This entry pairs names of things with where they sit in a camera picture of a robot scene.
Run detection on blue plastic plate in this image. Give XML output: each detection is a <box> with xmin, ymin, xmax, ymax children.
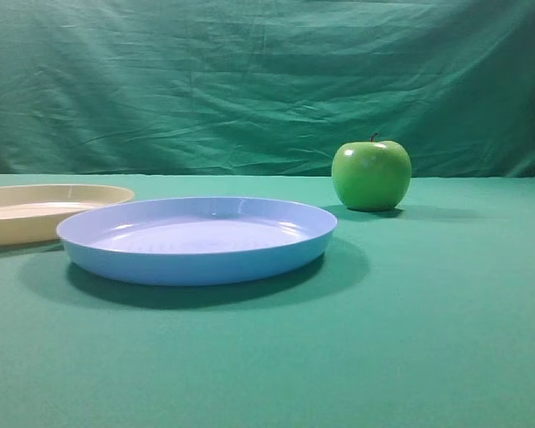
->
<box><xmin>56</xmin><ymin>196</ymin><xmax>338</xmax><ymax>286</ymax></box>

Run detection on green backdrop cloth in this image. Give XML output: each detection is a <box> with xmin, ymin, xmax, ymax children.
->
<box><xmin>0</xmin><ymin>1</ymin><xmax>535</xmax><ymax>177</ymax></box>

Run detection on green apple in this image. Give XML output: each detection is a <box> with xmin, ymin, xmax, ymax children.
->
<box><xmin>331</xmin><ymin>134</ymin><xmax>412</xmax><ymax>212</ymax></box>

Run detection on green table cloth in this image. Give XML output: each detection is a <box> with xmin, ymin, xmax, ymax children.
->
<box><xmin>0</xmin><ymin>175</ymin><xmax>535</xmax><ymax>427</ymax></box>

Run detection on yellow plastic plate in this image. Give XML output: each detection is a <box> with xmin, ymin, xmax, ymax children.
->
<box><xmin>0</xmin><ymin>184</ymin><xmax>135</xmax><ymax>246</ymax></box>

